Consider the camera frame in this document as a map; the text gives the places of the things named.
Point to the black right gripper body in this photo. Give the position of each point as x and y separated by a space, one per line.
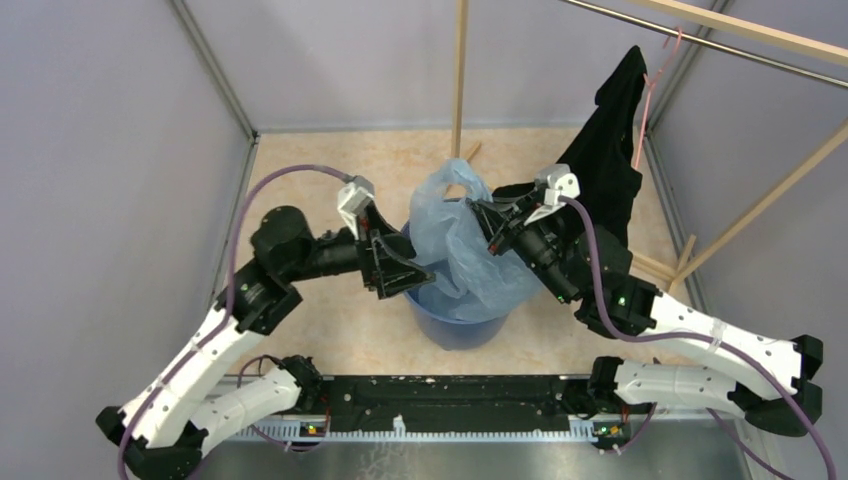
513 234

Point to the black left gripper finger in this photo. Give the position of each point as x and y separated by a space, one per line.
394 266
375 226

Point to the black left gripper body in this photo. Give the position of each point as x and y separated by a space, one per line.
365 249

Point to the light blue trash bag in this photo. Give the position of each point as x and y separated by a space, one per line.
471 285

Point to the blue plastic trash bin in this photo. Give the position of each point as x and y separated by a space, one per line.
449 333

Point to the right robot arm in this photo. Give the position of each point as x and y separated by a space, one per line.
766 382

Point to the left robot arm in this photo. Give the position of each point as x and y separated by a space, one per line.
172 425

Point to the black hanging garment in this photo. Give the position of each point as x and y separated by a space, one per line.
600 155

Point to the metal hanging rod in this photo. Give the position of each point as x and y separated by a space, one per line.
709 44

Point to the pink clothes hanger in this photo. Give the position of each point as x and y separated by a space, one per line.
651 83

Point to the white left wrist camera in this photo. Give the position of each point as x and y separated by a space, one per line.
352 199

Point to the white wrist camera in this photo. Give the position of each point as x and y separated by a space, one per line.
352 199
555 181

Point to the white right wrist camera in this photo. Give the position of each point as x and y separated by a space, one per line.
555 181

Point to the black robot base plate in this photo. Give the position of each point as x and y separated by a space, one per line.
457 404

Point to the white slotted cable duct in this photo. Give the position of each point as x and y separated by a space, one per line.
292 431

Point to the wooden clothes rack frame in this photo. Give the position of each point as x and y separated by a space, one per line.
725 133

